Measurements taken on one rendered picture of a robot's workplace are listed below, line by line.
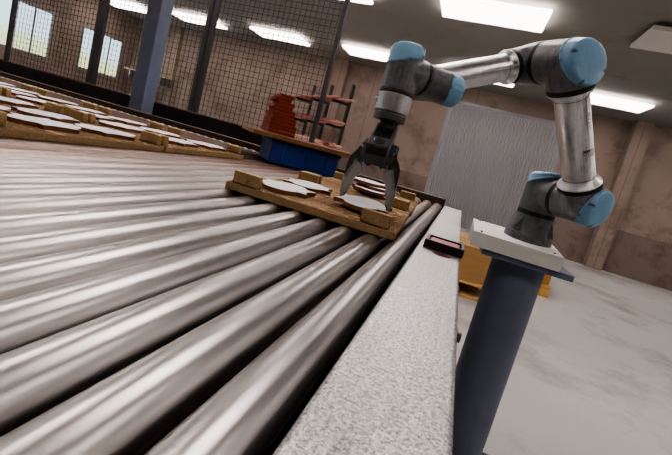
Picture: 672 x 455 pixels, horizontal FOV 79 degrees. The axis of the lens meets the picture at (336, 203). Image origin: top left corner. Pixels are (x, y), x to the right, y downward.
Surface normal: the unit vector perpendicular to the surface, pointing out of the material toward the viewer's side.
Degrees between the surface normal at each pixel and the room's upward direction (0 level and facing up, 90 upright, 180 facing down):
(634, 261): 90
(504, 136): 90
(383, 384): 0
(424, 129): 90
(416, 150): 90
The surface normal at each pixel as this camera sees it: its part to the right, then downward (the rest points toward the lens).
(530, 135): -0.30, 0.05
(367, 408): 0.26, -0.96
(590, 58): 0.33, 0.15
